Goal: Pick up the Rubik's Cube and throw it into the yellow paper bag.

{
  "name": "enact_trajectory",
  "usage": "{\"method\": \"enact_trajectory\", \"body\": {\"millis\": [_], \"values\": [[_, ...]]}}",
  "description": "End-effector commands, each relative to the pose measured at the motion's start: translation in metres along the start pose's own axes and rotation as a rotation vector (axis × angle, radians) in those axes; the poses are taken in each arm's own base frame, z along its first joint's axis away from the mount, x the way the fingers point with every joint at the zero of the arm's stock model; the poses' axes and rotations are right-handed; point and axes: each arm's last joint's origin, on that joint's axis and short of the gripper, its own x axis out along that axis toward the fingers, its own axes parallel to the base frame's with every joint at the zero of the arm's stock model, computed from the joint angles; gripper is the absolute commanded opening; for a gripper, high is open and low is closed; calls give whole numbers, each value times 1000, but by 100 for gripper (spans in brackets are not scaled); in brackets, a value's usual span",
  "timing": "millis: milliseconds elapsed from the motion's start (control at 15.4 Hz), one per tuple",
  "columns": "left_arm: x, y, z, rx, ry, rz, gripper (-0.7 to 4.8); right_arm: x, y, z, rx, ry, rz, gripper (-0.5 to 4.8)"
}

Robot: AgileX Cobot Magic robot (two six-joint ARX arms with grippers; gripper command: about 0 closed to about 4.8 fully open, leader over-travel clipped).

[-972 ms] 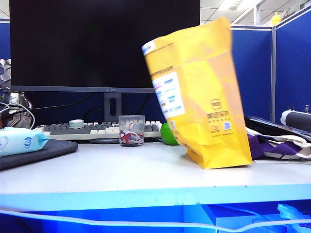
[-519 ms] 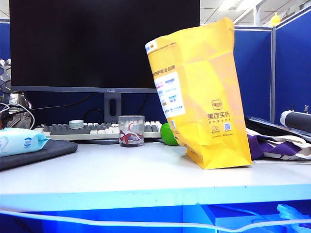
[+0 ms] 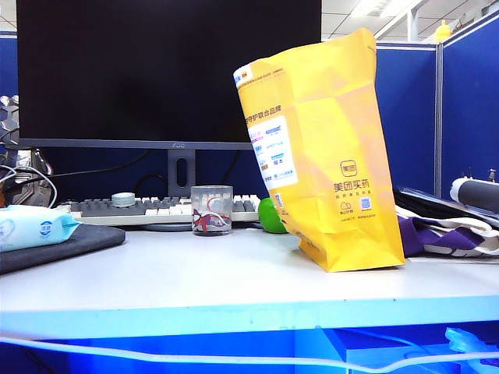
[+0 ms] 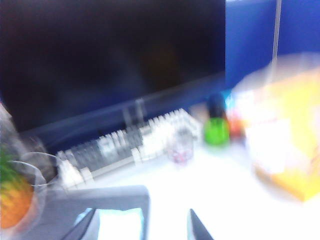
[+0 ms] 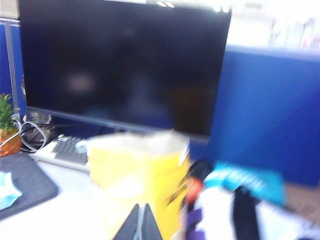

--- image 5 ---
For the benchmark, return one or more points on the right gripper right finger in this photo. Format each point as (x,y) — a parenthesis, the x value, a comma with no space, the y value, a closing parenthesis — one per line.
(151,225)

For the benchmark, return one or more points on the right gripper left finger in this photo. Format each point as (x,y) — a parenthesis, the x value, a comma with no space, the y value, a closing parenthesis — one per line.
(130,225)

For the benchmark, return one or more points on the yellow paper bag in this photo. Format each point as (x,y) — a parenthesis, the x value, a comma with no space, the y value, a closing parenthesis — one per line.
(140,175)

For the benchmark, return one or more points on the white and purple tote bag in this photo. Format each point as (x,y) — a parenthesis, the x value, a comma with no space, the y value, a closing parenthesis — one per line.
(215,215)

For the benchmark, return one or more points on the grey and white keyboard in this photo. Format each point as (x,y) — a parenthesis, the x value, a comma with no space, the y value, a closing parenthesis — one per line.
(65,150)

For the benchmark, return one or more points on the dark grey fabric pad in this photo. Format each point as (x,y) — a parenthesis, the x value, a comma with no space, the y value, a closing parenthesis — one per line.
(32,185)

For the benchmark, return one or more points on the cyan flat package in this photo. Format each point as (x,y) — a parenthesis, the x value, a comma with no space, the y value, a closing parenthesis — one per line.
(250,180)

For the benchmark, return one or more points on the light blue wipes pack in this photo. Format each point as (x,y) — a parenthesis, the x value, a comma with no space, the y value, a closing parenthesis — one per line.
(7,192)

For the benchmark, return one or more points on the small potted green plant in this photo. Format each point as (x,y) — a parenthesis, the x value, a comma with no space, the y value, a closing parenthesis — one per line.
(8,117)

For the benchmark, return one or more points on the black computer monitor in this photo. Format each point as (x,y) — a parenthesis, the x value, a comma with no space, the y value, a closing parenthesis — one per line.
(120,62)

